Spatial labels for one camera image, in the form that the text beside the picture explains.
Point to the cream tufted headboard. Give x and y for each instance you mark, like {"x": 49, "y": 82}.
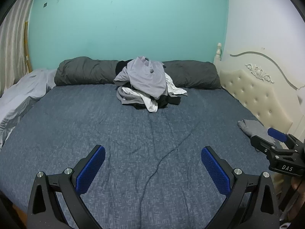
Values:
{"x": 250, "y": 88}

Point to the white crumpled shirt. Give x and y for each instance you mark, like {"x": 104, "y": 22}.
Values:
{"x": 176, "y": 89}

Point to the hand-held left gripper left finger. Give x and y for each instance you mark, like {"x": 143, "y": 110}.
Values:
{"x": 91, "y": 169}

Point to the blue-grey bed sheet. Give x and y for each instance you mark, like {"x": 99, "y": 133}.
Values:
{"x": 143, "y": 136}

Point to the beige striped curtain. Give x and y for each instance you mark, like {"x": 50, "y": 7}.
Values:
{"x": 14, "y": 40}

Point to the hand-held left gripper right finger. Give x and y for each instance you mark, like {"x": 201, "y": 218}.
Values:
{"x": 214, "y": 171}

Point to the dark grey rolled duvet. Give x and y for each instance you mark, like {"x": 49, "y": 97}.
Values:
{"x": 83, "y": 71}

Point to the grey garment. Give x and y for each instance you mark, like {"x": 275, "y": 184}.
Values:
{"x": 128, "y": 97}

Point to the lilac jacket with black trim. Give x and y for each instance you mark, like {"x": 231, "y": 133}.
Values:
{"x": 145, "y": 76}

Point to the grey folded clothing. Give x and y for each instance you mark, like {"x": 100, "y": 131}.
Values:
{"x": 256, "y": 127}

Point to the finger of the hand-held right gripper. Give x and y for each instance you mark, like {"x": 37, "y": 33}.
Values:
{"x": 261, "y": 143}
{"x": 277, "y": 134}

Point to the white black-trimmed garment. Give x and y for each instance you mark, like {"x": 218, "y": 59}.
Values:
{"x": 149, "y": 103}

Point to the light grey blanket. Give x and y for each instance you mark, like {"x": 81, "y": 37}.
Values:
{"x": 23, "y": 93}

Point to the wooden window frame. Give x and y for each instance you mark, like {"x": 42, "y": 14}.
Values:
{"x": 27, "y": 52}

